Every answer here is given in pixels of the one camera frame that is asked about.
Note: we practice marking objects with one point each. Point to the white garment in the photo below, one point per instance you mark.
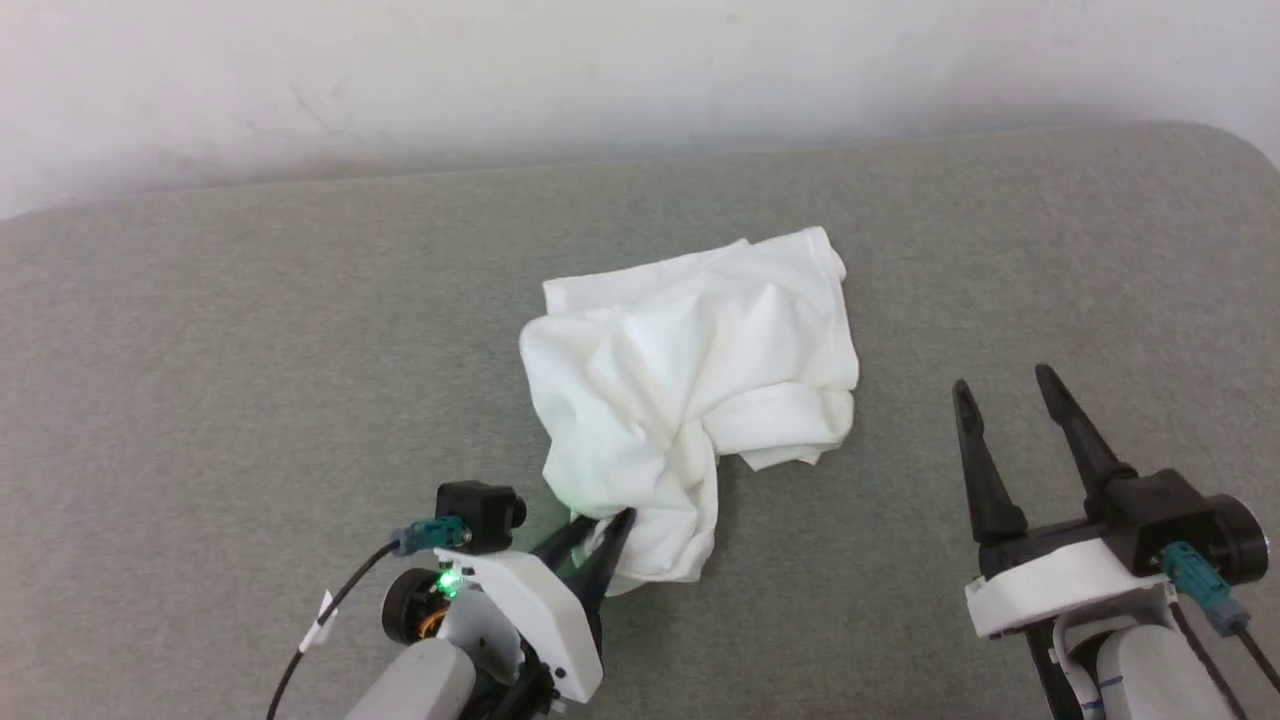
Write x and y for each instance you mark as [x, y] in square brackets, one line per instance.
[680, 360]

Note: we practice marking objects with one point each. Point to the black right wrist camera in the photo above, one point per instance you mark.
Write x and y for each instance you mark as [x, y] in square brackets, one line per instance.
[1160, 510]

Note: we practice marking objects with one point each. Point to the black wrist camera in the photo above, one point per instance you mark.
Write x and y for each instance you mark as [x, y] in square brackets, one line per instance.
[480, 512]
[1160, 510]

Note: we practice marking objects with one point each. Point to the grey fabric sofa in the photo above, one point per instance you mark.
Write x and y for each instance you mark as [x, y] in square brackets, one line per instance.
[250, 400]

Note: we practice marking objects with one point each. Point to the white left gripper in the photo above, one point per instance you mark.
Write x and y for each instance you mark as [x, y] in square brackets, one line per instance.
[545, 620]

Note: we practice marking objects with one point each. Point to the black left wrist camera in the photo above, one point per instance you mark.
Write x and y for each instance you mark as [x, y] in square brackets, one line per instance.
[480, 512]

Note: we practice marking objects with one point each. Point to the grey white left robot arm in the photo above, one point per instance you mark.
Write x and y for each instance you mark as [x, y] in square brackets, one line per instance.
[420, 685]

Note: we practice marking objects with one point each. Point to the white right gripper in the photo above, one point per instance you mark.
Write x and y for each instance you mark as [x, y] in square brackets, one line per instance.
[1060, 580]

